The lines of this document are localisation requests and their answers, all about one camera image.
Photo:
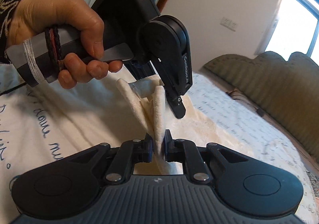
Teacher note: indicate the cream fleece pants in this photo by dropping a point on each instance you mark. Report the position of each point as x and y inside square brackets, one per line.
[119, 108]

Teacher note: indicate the bright window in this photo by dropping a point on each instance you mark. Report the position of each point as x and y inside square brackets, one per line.
[295, 28]

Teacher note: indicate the person's left hand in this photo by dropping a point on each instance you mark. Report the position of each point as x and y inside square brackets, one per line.
[60, 40]

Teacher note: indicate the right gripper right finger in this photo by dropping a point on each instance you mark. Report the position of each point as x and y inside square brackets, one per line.
[246, 185]

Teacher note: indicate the small black device on bed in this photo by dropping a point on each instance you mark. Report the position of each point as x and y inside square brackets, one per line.
[260, 112]

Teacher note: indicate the left forearm patterned sleeve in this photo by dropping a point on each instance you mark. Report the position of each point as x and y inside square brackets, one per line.
[7, 10]

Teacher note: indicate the white wall socket plate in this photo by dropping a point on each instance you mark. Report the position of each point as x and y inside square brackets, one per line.
[230, 24]

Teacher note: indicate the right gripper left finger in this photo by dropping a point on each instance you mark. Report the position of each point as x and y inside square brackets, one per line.
[73, 188]

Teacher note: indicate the white script-print bed cover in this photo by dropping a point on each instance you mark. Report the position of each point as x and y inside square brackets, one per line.
[31, 138]

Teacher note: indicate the olive green padded headboard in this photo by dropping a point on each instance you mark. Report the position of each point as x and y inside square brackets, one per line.
[287, 90]

